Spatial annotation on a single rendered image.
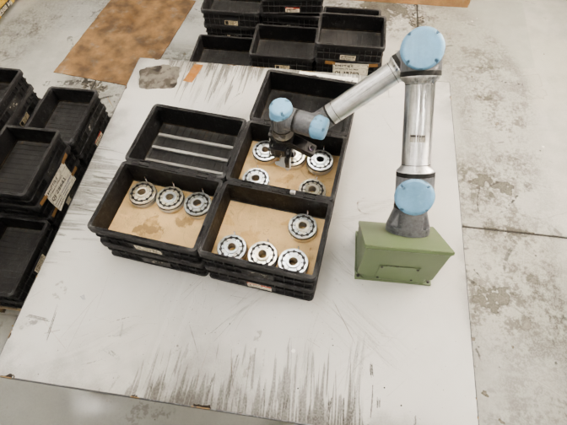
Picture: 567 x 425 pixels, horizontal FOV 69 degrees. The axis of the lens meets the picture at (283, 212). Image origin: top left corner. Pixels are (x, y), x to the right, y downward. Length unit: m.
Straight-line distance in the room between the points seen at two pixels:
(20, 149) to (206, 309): 1.45
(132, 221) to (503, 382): 1.85
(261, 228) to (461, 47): 2.62
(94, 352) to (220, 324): 0.44
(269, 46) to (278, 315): 1.90
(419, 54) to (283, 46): 1.73
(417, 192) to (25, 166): 1.92
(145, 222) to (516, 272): 1.96
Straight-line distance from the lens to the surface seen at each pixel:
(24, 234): 2.55
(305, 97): 1.91
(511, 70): 3.67
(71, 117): 2.77
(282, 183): 1.61
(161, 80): 2.27
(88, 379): 1.62
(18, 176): 2.47
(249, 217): 1.54
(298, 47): 2.90
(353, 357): 1.50
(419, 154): 1.30
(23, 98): 2.86
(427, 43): 1.28
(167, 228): 1.57
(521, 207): 2.86
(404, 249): 1.36
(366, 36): 2.83
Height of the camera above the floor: 2.16
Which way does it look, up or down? 59 degrees down
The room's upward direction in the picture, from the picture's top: 2 degrees counter-clockwise
